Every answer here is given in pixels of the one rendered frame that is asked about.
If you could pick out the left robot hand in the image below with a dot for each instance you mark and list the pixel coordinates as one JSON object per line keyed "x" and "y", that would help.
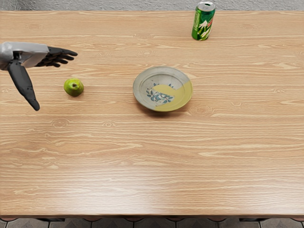
{"x": 28, "y": 55}

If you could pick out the grey patterned plate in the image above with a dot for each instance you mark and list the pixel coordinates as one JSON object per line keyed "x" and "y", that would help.
{"x": 162, "y": 88}

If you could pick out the green pear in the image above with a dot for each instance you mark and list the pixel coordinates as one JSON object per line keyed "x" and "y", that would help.
{"x": 73, "y": 87}

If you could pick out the green soda can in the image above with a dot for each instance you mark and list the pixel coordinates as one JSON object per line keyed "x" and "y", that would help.
{"x": 203, "y": 21}

